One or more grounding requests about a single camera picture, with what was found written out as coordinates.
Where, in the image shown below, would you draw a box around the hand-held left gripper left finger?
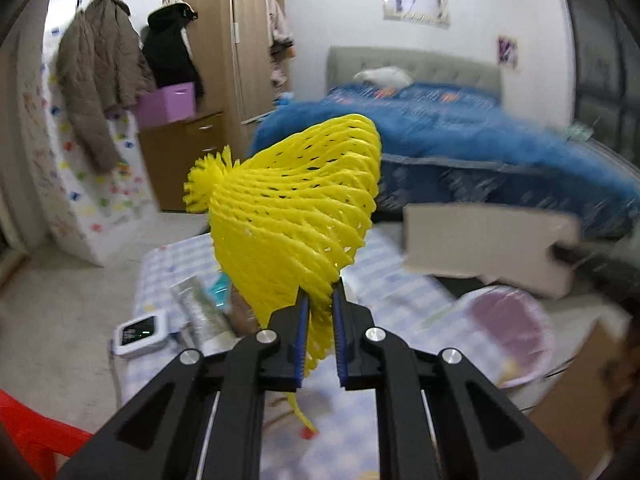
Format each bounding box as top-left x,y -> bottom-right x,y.
57,287 -> 311,480

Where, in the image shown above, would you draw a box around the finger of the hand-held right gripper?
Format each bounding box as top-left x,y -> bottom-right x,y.
549,242 -> 603,267

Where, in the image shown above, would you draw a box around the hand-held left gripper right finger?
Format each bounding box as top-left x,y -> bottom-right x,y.
331,277 -> 583,480

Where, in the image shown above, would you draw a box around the cardboard piece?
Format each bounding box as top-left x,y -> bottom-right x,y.
402,203 -> 583,298

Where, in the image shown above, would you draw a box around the trash bin with pink bag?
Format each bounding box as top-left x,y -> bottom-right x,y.
452,285 -> 556,391

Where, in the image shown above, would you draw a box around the yellow foam fruit net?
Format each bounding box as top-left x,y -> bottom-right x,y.
184,113 -> 383,438

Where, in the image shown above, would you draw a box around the teal snack packet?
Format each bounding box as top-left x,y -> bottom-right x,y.
207,272 -> 233,311

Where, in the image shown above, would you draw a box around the silver tube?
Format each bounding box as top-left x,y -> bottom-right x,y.
170,277 -> 238,353

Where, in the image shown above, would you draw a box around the brown cardboard box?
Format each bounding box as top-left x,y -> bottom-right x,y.
527,320 -> 632,478

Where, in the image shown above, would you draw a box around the white digital device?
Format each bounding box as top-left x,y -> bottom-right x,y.
112,310 -> 168,358

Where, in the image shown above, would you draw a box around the bed with blue blanket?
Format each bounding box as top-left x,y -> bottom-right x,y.
250,82 -> 640,241

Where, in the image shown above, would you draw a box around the dark glass door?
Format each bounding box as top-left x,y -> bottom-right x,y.
565,0 -> 640,161

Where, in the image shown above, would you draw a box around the wooden dresser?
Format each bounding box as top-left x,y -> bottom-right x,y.
137,112 -> 241,212

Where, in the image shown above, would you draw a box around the grey upholstered bed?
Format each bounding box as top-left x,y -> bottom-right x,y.
327,46 -> 502,106

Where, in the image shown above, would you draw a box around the white cabinet with coloured dots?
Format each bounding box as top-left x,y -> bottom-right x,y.
42,25 -> 158,266

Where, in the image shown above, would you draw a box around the white pillow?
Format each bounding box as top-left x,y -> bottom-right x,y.
354,66 -> 413,87

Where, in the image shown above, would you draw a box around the purple storage box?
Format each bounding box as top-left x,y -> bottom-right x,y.
137,82 -> 197,128

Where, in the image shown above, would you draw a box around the red plastic chair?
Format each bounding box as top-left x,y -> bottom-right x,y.
0,389 -> 93,480

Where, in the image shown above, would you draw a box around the hanging clothes in wardrobe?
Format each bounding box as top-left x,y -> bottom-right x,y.
265,0 -> 296,91

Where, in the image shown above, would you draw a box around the black hooded jacket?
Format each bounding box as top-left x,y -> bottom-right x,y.
142,2 -> 203,98

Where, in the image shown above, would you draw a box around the wooden wardrobe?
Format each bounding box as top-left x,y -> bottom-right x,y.
162,0 -> 288,126

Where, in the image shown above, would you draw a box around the brown quilted jacket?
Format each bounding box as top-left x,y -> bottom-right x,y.
55,0 -> 156,173

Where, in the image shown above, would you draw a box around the grey device cable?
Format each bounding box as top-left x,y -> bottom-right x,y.
108,340 -> 124,407

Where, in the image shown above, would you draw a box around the small purple wall poster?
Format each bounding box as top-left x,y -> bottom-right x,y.
497,35 -> 518,67

